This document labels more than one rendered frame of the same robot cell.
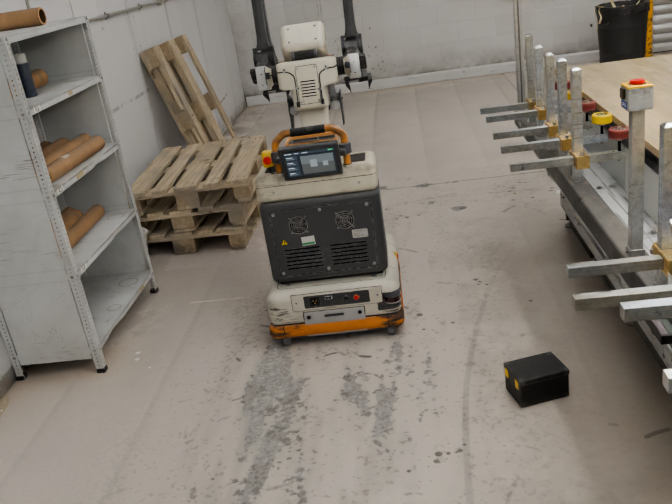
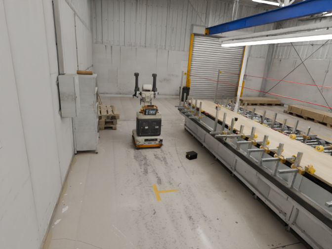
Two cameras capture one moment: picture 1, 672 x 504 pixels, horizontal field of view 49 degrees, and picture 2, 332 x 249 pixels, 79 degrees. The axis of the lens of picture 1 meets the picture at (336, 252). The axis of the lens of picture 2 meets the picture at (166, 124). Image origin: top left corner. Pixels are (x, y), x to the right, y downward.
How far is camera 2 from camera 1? 1.72 m
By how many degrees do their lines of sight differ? 22
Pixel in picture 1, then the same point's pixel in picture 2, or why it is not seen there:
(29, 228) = (88, 118)
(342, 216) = (153, 123)
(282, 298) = (140, 139)
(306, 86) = (147, 97)
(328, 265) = (149, 133)
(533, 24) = (165, 88)
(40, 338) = (83, 144)
